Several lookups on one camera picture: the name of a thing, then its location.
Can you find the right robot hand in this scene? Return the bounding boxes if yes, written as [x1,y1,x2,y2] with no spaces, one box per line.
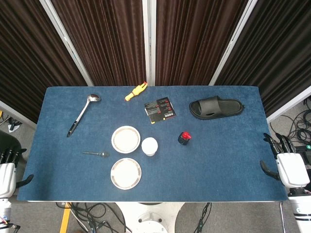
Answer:
[259,133,311,189]

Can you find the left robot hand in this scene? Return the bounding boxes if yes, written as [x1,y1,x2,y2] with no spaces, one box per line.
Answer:
[0,148,34,198]

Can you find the small metal spoon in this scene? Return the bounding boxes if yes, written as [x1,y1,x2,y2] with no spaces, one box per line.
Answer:
[82,151,110,159]

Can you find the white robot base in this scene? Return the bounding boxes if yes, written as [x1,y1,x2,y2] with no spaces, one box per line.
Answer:
[116,201,186,233]

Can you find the white paper cup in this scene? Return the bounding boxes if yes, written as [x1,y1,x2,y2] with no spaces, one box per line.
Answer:
[141,136,159,157]

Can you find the black box green sticker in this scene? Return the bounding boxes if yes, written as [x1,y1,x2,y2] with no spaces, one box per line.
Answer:
[294,144,311,168]

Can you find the thin metal table leg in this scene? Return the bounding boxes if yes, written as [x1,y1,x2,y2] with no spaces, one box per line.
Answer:
[279,201,287,233]

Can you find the blue table cloth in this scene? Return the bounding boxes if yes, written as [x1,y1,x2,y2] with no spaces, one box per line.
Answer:
[16,85,289,203]

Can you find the black slipper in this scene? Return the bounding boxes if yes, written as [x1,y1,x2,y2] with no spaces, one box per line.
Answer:
[189,95,245,120]

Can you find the black bottle red cap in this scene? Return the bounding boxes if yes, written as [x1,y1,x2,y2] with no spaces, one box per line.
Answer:
[177,131,193,146]

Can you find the lower white plate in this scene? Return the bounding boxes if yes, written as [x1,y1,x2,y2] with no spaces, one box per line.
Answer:
[110,157,142,190]

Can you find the brown curtain panel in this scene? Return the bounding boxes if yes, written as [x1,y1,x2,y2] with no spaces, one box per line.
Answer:
[50,0,147,87]
[155,0,249,86]
[214,0,311,117]
[0,0,88,123]

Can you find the black printed card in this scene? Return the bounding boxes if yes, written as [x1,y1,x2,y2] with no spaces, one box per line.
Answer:
[143,96,177,125]

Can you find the yellow rubber chicken toy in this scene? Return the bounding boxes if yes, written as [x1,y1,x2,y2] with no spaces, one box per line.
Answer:
[124,82,148,102]

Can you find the black floor cable tangle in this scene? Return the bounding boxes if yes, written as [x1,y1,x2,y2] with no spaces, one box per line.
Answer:
[269,97,311,148]
[55,202,133,233]

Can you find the white frame post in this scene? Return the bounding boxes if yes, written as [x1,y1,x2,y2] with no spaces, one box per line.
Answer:
[38,0,94,87]
[208,0,259,86]
[141,0,156,87]
[265,85,311,124]
[0,100,37,131]

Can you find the metal ladle black handle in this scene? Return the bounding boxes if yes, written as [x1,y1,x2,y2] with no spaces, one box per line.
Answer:
[66,93,102,138]

